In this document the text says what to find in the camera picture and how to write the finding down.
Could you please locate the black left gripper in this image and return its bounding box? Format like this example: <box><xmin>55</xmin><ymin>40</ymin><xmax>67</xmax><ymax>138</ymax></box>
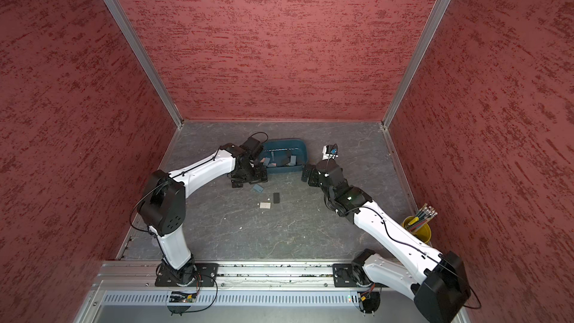
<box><xmin>232</xmin><ymin>164</ymin><xmax>268</xmax><ymax>188</ymax></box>

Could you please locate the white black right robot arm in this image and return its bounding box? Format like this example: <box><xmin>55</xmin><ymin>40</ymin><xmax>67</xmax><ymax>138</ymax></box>
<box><xmin>301</xmin><ymin>159</ymin><xmax>473</xmax><ymax>322</ymax></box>

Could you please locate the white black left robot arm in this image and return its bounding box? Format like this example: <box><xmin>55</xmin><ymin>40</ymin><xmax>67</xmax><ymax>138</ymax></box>
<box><xmin>135</xmin><ymin>138</ymin><xmax>268</xmax><ymax>287</ymax></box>

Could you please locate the teal plastic storage box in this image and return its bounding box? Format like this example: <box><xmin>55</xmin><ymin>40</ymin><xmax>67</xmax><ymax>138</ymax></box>
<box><xmin>258</xmin><ymin>138</ymin><xmax>308</xmax><ymax>174</ymax></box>

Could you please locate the yellow pencil cup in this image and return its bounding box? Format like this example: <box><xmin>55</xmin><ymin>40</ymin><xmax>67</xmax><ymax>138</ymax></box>
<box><xmin>402</xmin><ymin>216</ymin><xmax>432</xmax><ymax>244</ymax></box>

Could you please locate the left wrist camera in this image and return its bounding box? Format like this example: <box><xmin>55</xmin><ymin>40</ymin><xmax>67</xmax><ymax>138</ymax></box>
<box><xmin>240</xmin><ymin>132</ymin><xmax>269</xmax><ymax>160</ymax></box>

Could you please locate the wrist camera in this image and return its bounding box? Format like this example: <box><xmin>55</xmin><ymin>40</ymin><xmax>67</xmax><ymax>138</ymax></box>
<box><xmin>240</xmin><ymin>132</ymin><xmax>269</xmax><ymax>160</ymax></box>
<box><xmin>322</xmin><ymin>144</ymin><xmax>339</xmax><ymax>160</ymax></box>

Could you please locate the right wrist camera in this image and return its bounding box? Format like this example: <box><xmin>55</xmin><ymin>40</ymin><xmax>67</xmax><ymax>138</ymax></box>
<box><xmin>322</xmin><ymin>144</ymin><xmax>339</xmax><ymax>160</ymax></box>

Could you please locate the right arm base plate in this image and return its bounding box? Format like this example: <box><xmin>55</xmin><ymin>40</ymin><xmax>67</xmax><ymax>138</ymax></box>
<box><xmin>332</xmin><ymin>263</ymin><xmax>387</xmax><ymax>290</ymax></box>

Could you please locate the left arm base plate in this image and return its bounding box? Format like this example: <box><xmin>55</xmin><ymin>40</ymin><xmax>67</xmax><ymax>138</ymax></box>
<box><xmin>155</xmin><ymin>261</ymin><xmax>219</xmax><ymax>288</ymax></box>

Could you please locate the aluminium front rail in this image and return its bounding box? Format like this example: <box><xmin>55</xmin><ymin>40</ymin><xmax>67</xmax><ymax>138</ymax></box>
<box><xmin>91</xmin><ymin>259</ymin><xmax>456</xmax><ymax>292</ymax></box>

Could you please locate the left corner aluminium post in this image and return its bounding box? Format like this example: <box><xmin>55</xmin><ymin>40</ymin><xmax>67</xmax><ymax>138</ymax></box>
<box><xmin>103</xmin><ymin>0</ymin><xmax>184</xmax><ymax>129</ymax></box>

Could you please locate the corner aluminium post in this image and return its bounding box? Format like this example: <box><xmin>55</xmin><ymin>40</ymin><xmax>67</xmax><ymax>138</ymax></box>
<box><xmin>103</xmin><ymin>0</ymin><xmax>184</xmax><ymax>129</ymax></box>
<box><xmin>381</xmin><ymin>0</ymin><xmax>451</xmax><ymax>130</ymax></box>

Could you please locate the right corner aluminium post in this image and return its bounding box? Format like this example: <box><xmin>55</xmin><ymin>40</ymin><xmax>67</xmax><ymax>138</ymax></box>
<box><xmin>381</xmin><ymin>0</ymin><xmax>451</xmax><ymax>130</ymax></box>

